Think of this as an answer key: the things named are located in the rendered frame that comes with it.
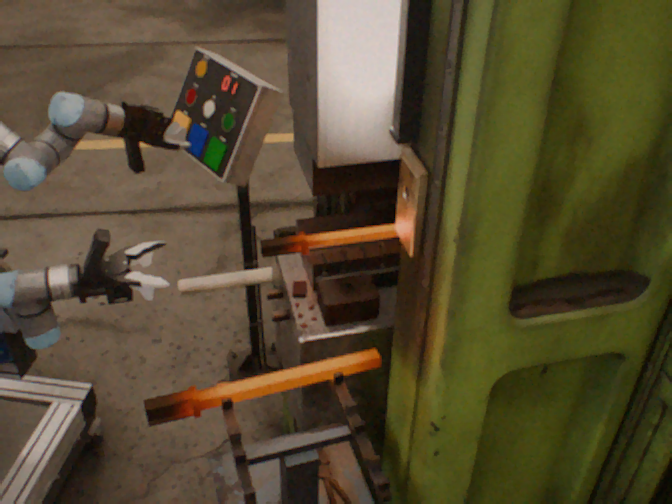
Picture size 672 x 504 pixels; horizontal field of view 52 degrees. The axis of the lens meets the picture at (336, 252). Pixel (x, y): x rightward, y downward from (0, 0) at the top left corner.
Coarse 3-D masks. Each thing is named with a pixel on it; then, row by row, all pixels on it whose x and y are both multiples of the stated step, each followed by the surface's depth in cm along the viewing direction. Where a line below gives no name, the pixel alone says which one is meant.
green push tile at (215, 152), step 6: (216, 138) 186; (210, 144) 187; (216, 144) 185; (222, 144) 184; (210, 150) 187; (216, 150) 185; (222, 150) 183; (204, 156) 189; (210, 156) 187; (216, 156) 185; (222, 156) 183; (210, 162) 186; (216, 162) 185; (222, 162) 184; (216, 168) 184
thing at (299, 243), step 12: (360, 228) 159; (372, 228) 159; (384, 228) 159; (264, 240) 154; (276, 240) 154; (288, 240) 154; (300, 240) 154; (312, 240) 155; (324, 240) 155; (336, 240) 156; (348, 240) 157; (264, 252) 154; (276, 252) 154; (288, 252) 155; (300, 252) 155
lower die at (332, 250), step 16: (384, 208) 171; (304, 224) 165; (320, 224) 163; (336, 224) 163; (352, 224) 163; (368, 224) 163; (384, 224) 163; (368, 240) 156; (384, 240) 157; (304, 256) 161; (320, 256) 153; (336, 256) 153; (352, 256) 153; (368, 256) 153; (320, 272) 152; (336, 272) 153
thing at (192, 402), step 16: (368, 352) 132; (304, 368) 129; (320, 368) 129; (336, 368) 129; (352, 368) 130; (368, 368) 132; (224, 384) 125; (240, 384) 125; (256, 384) 125; (272, 384) 126; (288, 384) 127; (304, 384) 128; (144, 400) 121; (160, 400) 121; (176, 400) 121; (192, 400) 122; (208, 400) 122; (240, 400) 125; (160, 416) 122; (176, 416) 123
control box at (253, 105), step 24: (192, 72) 197; (216, 72) 189; (240, 72) 182; (216, 96) 188; (240, 96) 181; (264, 96) 178; (192, 120) 195; (216, 120) 187; (240, 120) 180; (264, 120) 182; (240, 144) 181; (240, 168) 185
